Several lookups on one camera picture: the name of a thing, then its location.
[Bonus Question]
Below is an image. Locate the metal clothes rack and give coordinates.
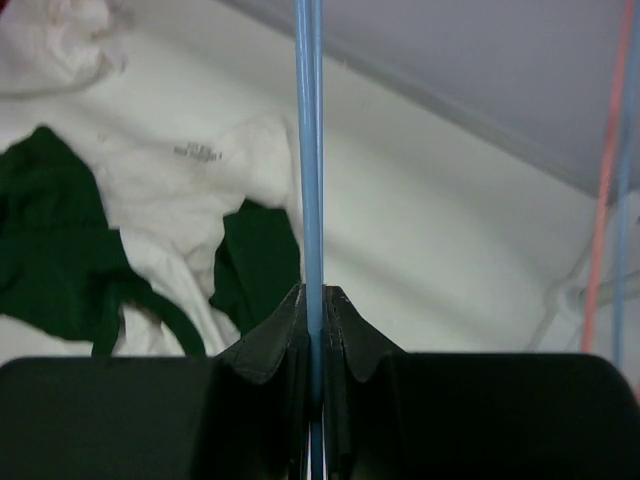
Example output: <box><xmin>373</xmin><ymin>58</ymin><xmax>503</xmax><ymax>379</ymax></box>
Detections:
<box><xmin>534</xmin><ymin>184</ymin><xmax>640</xmax><ymax>351</ymax></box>

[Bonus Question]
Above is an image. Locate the blue wire hanger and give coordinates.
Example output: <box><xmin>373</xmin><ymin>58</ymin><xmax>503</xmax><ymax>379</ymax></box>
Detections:
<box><xmin>295</xmin><ymin>0</ymin><xmax>326</xmax><ymax>479</ymax></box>

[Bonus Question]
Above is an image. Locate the white green raglan t-shirt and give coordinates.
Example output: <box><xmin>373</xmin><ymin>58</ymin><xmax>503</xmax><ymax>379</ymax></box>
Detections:
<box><xmin>0</xmin><ymin>49</ymin><xmax>306</xmax><ymax>359</ymax></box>

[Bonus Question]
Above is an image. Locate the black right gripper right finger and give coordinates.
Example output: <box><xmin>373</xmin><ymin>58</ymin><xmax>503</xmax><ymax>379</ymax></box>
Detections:
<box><xmin>324</xmin><ymin>287</ymin><xmax>639</xmax><ymax>479</ymax></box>

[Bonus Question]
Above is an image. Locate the white shirt with red print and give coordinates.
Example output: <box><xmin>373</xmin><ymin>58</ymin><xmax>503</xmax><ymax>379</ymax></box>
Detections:
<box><xmin>1</xmin><ymin>1</ymin><xmax>134</xmax><ymax>100</ymax></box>

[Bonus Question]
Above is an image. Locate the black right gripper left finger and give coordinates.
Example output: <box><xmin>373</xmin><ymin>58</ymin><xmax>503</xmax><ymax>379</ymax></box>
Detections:
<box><xmin>1</xmin><ymin>286</ymin><xmax>309</xmax><ymax>479</ymax></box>

